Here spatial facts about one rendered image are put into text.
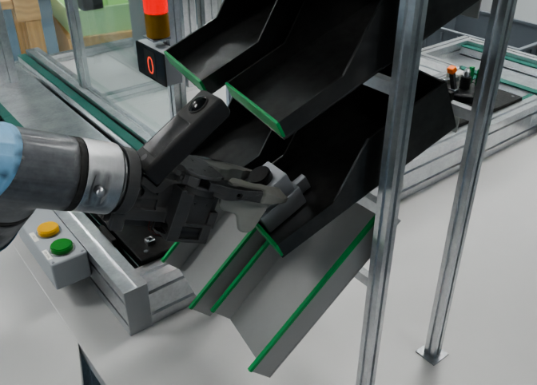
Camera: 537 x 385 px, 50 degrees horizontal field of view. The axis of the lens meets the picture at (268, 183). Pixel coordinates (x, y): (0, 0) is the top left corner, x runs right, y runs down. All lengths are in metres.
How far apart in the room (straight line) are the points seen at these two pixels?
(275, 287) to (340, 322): 0.26
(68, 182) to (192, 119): 0.15
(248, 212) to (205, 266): 0.30
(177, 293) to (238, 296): 0.23
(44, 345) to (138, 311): 0.17
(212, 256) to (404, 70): 0.48
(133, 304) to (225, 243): 0.21
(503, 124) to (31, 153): 1.37
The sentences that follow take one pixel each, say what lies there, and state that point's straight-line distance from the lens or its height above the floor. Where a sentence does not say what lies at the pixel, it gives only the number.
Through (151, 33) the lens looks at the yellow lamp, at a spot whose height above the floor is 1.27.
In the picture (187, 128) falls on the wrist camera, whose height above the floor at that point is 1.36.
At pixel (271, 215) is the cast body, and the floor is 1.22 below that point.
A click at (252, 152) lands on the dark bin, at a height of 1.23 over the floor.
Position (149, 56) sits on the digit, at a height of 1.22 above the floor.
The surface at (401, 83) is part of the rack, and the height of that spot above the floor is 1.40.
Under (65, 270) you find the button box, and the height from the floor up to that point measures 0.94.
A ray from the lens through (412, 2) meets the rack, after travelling 0.62.
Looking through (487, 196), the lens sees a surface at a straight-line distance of 1.53.
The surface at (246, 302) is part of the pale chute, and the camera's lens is 0.90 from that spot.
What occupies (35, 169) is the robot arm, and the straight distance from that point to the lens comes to 0.56.
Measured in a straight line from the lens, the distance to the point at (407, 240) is 1.32.
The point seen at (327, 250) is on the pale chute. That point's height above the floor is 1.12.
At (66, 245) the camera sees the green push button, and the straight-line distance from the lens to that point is 1.15.
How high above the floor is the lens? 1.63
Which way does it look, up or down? 31 degrees down
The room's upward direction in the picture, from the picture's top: straight up
